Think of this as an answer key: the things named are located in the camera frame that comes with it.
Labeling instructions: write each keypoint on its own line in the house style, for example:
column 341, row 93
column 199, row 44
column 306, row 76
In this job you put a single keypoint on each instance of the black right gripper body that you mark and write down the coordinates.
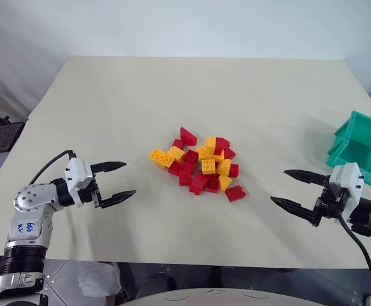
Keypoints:
column 330, row 204

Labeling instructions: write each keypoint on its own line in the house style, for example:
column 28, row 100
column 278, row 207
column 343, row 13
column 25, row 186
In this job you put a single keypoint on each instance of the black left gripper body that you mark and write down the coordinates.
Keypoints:
column 94, row 196

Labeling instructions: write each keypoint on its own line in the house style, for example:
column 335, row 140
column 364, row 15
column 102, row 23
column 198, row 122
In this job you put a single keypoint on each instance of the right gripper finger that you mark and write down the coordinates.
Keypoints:
column 306, row 177
column 295, row 208

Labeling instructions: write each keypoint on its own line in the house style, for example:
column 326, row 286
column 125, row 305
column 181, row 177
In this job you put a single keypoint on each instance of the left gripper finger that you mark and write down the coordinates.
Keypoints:
column 109, row 166
column 118, row 197

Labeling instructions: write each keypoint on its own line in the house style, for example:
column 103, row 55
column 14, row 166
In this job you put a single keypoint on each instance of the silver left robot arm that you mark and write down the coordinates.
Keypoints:
column 29, row 199

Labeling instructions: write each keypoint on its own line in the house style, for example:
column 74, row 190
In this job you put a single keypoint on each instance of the green plastic bin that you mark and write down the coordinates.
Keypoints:
column 360, row 143

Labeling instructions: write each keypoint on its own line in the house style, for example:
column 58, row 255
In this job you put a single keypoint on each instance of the clear plastic bag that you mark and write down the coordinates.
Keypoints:
column 97, row 279

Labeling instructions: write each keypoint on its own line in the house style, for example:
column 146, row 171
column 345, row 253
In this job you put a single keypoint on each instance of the beige table cover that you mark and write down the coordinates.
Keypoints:
column 185, row 95

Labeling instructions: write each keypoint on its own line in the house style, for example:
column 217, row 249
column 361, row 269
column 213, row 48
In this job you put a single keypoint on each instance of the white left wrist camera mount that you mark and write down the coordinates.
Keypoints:
column 77, row 173

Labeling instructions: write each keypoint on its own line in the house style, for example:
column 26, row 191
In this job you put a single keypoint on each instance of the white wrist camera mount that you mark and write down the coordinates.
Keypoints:
column 77, row 173
column 348, row 178

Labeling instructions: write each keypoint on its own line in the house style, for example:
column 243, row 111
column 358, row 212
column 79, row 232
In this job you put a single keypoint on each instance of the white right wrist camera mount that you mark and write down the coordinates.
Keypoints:
column 348, row 178

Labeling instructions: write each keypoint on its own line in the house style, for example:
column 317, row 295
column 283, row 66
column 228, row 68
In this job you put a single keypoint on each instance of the black metal frame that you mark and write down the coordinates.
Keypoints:
column 0, row 135

